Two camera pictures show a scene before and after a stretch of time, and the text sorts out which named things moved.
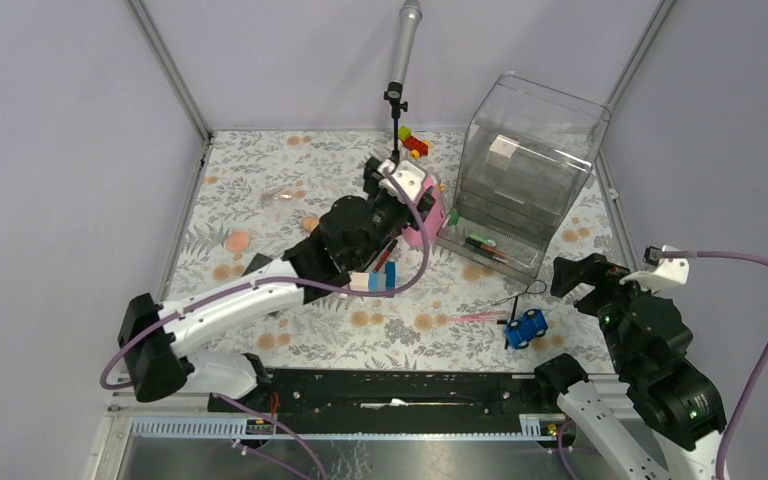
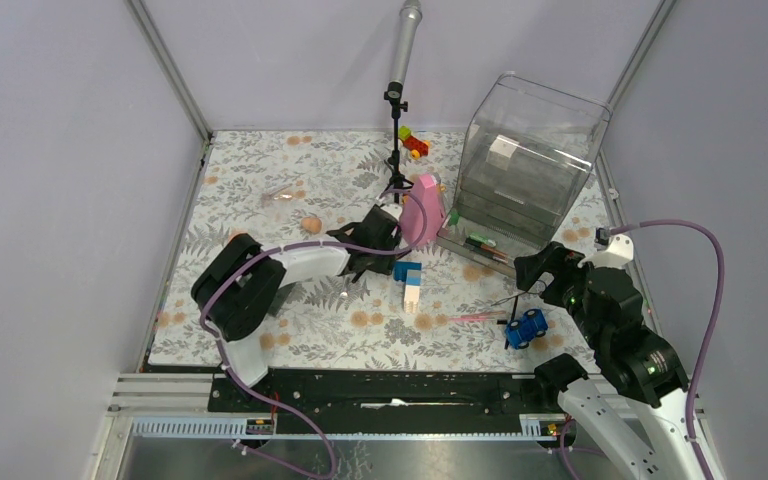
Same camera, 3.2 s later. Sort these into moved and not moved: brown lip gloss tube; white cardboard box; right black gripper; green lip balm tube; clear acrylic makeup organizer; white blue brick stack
Moved: white blue brick stack; right black gripper
Not moved: white cardboard box; green lip balm tube; clear acrylic makeup organizer; brown lip gloss tube
